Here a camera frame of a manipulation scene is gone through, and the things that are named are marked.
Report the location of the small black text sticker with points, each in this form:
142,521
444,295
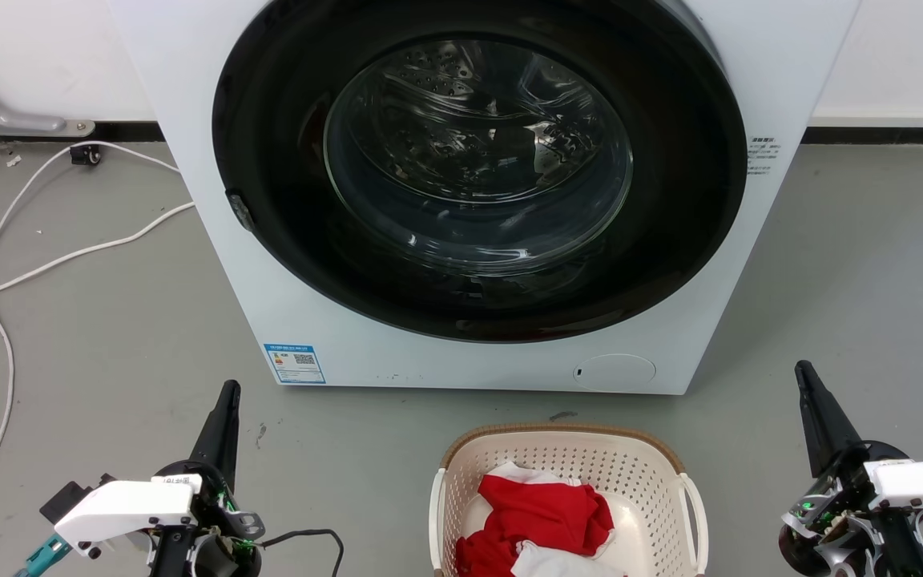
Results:
763,156

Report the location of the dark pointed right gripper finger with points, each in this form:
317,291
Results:
824,425

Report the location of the red garment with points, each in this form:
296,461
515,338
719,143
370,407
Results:
546,513

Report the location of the grey wall pipe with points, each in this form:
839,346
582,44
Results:
5,119

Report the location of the blue energy label sticker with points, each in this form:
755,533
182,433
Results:
294,364

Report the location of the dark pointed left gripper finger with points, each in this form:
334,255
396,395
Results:
221,437

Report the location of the cream perforated laundry basket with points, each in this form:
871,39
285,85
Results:
558,455

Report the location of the round black glass washer door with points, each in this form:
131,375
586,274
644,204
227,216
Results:
285,240

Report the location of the round white filter cover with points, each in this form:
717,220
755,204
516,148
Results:
614,373

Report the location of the white garment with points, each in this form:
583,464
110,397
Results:
558,562

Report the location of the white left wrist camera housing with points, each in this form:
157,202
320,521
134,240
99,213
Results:
125,506

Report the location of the right gripper body black round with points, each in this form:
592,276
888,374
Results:
834,505

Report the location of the white front-load washing machine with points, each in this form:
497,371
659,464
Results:
429,365

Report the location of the left gripper body black round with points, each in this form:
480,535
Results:
221,529

